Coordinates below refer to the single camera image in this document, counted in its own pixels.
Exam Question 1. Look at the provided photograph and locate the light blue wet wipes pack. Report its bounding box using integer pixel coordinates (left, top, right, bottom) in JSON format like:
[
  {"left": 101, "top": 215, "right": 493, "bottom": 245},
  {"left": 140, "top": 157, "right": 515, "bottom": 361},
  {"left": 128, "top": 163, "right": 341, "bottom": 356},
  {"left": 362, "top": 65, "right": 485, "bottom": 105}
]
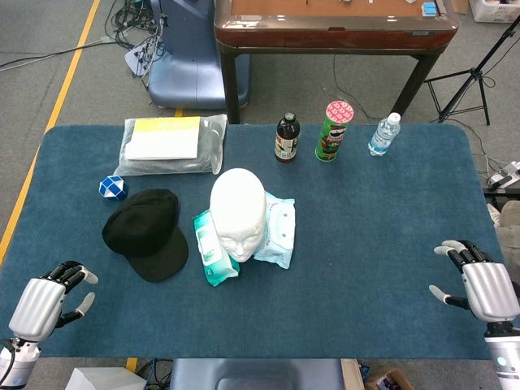
[{"left": 253, "top": 190, "right": 297, "bottom": 270}]

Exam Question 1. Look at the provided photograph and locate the black tripod stand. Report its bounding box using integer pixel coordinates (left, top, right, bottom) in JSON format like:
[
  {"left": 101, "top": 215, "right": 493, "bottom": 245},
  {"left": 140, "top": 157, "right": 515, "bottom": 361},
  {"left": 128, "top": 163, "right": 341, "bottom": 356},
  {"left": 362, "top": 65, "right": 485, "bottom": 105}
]
[{"left": 424, "top": 15, "right": 520, "bottom": 126}]

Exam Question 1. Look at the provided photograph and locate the white storage box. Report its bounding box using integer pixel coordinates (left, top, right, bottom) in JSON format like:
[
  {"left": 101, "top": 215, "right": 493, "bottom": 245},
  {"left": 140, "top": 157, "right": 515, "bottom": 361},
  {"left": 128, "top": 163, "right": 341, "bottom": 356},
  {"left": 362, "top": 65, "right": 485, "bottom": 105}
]
[{"left": 469, "top": 0, "right": 520, "bottom": 24}]

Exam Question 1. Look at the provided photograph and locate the white power strip with plugs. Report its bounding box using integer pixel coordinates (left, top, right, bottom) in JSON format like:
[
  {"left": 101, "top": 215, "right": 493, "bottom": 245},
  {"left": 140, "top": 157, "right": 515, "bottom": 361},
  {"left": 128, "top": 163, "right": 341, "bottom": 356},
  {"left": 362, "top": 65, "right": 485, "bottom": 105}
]
[{"left": 124, "top": 40, "right": 163, "bottom": 78}]

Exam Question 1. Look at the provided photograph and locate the grey power strip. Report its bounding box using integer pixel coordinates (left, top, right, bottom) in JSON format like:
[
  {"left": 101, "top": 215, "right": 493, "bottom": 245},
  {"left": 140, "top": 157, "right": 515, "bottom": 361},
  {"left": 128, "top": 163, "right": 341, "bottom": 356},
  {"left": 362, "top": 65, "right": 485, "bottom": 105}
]
[{"left": 486, "top": 160, "right": 520, "bottom": 190}]

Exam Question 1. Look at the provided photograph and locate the green wet wipes pack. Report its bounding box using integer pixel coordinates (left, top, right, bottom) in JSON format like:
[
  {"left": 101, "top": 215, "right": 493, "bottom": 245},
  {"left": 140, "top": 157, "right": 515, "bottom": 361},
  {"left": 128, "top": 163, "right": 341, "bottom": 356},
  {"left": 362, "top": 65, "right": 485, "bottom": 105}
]
[{"left": 192, "top": 210, "right": 241, "bottom": 288}]

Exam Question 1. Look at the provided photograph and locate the grey plastic bag with papers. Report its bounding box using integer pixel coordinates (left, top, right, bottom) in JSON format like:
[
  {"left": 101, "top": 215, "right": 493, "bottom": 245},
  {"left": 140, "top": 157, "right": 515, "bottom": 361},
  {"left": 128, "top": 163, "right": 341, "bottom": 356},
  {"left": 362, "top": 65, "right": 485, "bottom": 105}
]
[{"left": 113, "top": 114, "right": 228, "bottom": 176}]

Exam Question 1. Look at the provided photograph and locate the white sheet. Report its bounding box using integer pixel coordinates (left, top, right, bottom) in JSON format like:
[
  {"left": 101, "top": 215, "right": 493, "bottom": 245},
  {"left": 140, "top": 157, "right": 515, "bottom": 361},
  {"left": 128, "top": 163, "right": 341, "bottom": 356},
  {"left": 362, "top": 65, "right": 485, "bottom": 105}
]
[{"left": 64, "top": 367, "right": 147, "bottom": 390}]

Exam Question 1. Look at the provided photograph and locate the clear water bottle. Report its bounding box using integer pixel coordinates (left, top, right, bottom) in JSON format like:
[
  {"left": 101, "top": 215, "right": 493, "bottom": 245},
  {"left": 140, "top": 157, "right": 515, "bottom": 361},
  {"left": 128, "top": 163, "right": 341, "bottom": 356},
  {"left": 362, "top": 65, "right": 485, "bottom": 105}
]
[{"left": 367, "top": 112, "right": 402, "bottom": 157}]

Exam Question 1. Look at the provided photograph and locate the blue grey machine base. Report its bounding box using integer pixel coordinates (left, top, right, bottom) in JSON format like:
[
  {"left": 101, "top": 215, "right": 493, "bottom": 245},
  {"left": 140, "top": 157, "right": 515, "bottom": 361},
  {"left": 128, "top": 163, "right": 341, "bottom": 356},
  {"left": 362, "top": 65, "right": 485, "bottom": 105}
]
[{"left": 148, "top": 0, "right": 251, "bottom": 110}]

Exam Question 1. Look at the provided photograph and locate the beige cloth bundle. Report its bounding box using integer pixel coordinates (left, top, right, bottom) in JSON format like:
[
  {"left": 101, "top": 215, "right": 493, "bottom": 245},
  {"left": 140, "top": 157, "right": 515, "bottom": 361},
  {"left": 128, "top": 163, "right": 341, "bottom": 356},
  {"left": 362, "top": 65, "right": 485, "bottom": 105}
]
[{"left": 487, "top": 201, "right": 520, "bottom": 261}]

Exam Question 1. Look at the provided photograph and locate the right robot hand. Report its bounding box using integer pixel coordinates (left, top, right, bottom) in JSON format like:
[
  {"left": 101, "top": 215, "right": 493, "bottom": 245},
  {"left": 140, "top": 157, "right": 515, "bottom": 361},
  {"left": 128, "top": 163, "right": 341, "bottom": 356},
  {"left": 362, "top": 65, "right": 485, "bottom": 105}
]
[{"left": 428, "top": 239, "right": 520, "bottom": 324}]

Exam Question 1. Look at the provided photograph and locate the dark sauce bottle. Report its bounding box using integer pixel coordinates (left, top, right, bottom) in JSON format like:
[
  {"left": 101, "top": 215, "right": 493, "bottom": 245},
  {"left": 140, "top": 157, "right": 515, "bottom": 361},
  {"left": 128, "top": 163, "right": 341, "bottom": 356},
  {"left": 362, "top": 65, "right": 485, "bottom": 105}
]
[{"left": 274, "top": 112, "right": 301, "bottom": 164}]

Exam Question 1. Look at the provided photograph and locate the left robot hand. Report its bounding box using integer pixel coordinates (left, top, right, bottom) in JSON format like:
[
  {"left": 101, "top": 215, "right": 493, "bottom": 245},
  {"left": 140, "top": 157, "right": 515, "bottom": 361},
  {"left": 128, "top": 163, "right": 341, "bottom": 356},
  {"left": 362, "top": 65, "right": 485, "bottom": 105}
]
[{"left": 7, "top": 260, "right": 100, "bottom": 342}]

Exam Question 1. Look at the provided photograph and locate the black cable bundle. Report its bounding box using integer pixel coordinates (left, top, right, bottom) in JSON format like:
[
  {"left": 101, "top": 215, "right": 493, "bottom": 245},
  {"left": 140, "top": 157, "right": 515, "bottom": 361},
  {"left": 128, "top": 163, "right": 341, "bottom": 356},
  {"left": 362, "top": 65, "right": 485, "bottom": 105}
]
[{"left": 104, "top": 0, "right": 168, "bottom": 50}]

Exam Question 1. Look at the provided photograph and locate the black baseball cap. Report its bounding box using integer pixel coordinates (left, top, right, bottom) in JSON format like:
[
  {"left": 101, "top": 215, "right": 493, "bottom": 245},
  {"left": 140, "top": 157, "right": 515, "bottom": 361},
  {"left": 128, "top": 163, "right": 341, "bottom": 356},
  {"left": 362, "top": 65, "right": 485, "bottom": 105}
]
[{"left": 101, "top": 188, "right": 190, "bottom": 284}]

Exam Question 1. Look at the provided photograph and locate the brown mahjong table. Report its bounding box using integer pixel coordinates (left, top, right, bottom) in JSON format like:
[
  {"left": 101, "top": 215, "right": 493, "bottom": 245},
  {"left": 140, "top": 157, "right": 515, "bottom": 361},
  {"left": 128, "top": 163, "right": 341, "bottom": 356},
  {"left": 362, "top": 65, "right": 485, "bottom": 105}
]
[{"left": 214, "top": 0, "right": 460, "bottom": 124}]

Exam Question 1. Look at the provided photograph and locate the blue white snake cube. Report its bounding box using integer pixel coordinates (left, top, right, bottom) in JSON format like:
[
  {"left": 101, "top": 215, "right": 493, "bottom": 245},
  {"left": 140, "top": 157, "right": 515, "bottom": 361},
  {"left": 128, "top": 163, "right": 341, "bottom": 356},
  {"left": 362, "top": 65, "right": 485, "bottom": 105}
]
[{"left": 98, "top": 175, "right": 128, "bottom": 202}]

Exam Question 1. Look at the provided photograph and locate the green Pringles can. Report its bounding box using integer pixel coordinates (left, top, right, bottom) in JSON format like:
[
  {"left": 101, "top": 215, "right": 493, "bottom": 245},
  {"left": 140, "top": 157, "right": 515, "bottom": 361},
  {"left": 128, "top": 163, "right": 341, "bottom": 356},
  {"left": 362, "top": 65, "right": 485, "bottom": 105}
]
[{"left": 314, "top": 100, "right": 355, "bottom": 162}]

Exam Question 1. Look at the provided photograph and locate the brown cardboard box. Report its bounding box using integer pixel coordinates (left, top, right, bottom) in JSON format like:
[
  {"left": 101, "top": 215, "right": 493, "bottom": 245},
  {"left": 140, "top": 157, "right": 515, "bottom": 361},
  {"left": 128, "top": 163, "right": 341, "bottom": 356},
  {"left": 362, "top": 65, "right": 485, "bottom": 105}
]
[{"left": 364, "top": 365, "right": 415, "bottom": 390}]

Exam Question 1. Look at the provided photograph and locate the blue carpet table mat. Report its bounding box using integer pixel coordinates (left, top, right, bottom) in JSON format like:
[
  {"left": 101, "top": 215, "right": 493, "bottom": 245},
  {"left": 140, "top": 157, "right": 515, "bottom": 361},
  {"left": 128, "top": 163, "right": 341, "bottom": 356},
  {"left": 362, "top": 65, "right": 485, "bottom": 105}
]
[{"left": 0, "top": 123, "right": 506, "bottom": 361}]

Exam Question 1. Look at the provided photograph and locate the white foam mannequin head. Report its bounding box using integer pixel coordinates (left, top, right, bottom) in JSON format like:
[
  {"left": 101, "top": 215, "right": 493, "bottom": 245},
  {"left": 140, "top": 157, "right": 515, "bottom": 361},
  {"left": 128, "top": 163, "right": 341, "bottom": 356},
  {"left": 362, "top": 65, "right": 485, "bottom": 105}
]
[{"left": 209, "top": 167, "right": 268, "bottom": 264}]

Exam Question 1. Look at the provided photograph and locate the blue grey robot torso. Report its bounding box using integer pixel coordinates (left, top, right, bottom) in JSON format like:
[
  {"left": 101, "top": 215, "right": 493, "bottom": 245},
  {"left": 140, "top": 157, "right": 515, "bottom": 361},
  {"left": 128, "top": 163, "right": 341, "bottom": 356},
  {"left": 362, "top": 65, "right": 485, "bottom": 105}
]
[{"left": 169, "top": 358, "right": 346, "bottom": 390}]

